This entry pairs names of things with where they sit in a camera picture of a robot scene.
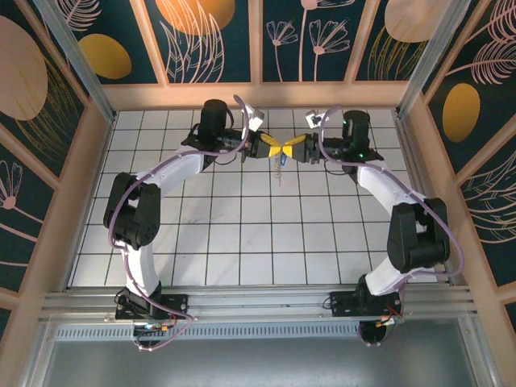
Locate grey metal sheet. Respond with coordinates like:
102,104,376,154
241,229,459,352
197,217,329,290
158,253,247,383
19,336,497,387

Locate peach wooden wall frame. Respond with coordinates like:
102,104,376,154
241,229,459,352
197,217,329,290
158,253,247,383
0,0,516,387

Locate aluminium table side rail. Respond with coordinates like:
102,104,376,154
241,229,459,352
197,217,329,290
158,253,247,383
394,114,453,286
64,110,119,292

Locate aluminium corner post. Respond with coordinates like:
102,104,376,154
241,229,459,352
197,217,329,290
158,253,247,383
396,0,473,119
34,0,119,123

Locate wall panel yellow oval feathers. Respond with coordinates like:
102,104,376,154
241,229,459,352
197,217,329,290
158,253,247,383
422,0,516,175

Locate wall panel peach oval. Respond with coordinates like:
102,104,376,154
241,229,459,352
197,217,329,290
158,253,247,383
354,0,451,82

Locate long aluminium mounting rail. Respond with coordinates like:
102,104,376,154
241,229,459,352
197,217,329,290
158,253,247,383
38,284,479,323

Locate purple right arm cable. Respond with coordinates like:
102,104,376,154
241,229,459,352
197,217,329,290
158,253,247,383
318,104,467,291

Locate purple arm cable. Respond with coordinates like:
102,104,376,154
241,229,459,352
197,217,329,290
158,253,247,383
107,94,251,352
318,104,467,291

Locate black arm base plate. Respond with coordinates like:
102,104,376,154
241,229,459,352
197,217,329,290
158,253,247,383
328,288,404,319
114,288,190,323

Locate wall panel leaf outlines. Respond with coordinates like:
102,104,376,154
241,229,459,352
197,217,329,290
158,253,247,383
459,148,516,288

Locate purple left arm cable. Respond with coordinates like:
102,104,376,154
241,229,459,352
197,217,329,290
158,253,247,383
107,94,251,352

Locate grey slotted cable duct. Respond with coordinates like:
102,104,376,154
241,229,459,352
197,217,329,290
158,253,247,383
54,322,472,343

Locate base controller board with wires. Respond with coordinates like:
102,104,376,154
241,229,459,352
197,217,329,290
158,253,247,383
132,320,181,336
357,314,404,348

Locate wall panel large peach circle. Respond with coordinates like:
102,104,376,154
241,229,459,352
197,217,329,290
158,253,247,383
0,0,88,178

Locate wall panel single flower outline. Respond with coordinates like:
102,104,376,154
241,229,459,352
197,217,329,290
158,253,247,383
0,143,56,293

